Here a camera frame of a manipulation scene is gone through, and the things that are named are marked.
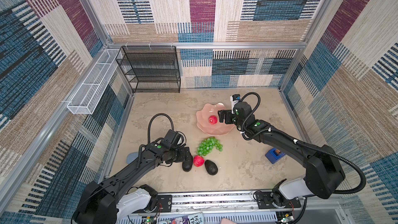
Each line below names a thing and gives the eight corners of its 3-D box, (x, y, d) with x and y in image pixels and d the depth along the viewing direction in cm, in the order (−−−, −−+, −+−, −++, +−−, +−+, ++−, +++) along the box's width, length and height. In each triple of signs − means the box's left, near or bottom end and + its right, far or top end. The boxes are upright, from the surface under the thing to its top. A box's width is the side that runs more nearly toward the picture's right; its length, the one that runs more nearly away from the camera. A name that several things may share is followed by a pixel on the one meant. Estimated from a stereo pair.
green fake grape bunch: (198, 158, 89) (198, 155, 85) (194, 145, 94) (194, 141, 90) (222, 151, 91) (222, 147, 88) (217, 138, 96) (217, 135, 92)
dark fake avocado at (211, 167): (210, 178, 82) (211, 175, 78) (202, 164, 86) (202, 161, 83) (218, 172, 84) (218, 170, 80) (209, 159, 88) (209, 156, 84)
